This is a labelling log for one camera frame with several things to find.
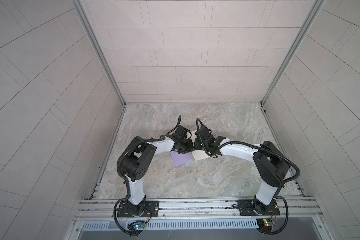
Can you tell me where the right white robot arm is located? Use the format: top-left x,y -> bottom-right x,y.
195,125 -> 290,215

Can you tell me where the cream envelope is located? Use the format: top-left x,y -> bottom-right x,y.
191,150 -> 210,161

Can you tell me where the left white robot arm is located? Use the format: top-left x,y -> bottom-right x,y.
117,125 -> 194,216

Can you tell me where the left black corrugated cable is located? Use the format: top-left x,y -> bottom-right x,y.
113,115 -> 183,236

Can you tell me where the left circuit board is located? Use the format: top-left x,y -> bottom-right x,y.
128,221 -> 146,231

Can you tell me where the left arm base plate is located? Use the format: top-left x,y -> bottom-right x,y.
117,200 -> 160,218

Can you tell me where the right circuit board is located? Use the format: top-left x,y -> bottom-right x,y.
256,219 -> 277,233

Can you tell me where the purple envelope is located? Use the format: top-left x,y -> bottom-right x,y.
170,152 -> 192,167

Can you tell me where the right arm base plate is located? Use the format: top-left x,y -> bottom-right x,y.
237,200 -> 280,216

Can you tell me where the circuit board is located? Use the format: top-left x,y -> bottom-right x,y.
128,221 -> 146,231
256,219 -> 277,233

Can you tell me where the aluminium rail frame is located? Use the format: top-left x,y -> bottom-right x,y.
65,196 -> 334,240

